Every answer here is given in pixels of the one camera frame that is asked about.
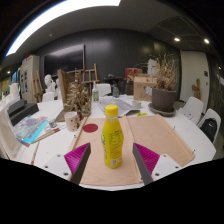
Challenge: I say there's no white cabinet with pictures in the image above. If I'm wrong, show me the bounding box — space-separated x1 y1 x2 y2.
19 54 41 104

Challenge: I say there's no colourful painted sheet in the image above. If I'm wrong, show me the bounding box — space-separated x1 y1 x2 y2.
13 115 49 146

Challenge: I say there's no wooden paintbrush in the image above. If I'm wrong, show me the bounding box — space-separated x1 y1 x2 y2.
31 124 66 145

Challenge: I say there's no flat round red coaster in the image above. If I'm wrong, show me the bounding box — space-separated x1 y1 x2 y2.
82 123 99 134

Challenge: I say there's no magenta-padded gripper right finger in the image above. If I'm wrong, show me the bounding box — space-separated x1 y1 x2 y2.
132 142 183 186

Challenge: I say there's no yellow drink bottle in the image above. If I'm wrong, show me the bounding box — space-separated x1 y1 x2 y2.
101 104 125 169

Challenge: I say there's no large black wall screen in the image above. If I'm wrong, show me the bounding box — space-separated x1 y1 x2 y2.
43 44 86 77

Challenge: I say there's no white polka dot mug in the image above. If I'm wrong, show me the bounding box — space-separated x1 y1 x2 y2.
63 111 82 132

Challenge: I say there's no white plastic chair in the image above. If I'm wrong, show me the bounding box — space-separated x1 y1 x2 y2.
197 108 222 144
41 91 55 103
182 96 204 125
96 83 112 98

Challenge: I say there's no red box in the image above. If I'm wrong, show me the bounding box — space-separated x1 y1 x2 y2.
124 67 143 83

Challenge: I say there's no brown standing wooden panel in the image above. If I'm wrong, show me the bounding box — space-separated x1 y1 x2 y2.
56 68 76 104

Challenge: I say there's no clear bottle with green label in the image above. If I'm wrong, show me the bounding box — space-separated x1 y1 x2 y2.
91 81 100 102

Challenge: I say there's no wooden figure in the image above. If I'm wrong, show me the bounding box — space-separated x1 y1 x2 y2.
191 78 202 100

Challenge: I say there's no black backpack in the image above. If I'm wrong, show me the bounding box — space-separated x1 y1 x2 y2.
199 118 218 141

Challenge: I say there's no wooden easel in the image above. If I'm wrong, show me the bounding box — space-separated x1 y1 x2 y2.
74 63 100 94
31 69 44 103

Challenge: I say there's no white plaster bust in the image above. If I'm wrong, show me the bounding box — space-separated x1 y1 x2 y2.
44 73 57 94
54 78 62 97

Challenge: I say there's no grey plant saucer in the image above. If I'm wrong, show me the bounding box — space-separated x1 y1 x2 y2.
147 102 177 118

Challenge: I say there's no long ceiling light strip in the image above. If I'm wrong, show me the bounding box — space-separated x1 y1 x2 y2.
4 0 122 57

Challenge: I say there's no black flat box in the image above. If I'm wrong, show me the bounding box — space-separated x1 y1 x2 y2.
9 102 40 127
6 98 28 116

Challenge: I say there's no small paint jar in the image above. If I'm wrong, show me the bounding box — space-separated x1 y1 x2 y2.
48 117 58 129

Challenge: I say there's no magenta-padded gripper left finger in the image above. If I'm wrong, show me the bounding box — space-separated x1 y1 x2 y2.
43 142 92 186

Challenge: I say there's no cardboard box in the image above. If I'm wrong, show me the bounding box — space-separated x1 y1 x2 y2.
133 73 158 102

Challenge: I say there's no white plaster statue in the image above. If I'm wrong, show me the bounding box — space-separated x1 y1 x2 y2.
146 58 158 78

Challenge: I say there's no dried plant in grey pot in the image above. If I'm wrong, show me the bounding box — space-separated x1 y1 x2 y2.
148 54 179 113

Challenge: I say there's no newspaper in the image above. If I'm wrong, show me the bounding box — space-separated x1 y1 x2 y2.
97 96 141 118

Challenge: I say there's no golden crumpled sculpture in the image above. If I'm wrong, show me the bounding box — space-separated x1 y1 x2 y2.
63 72 92 118

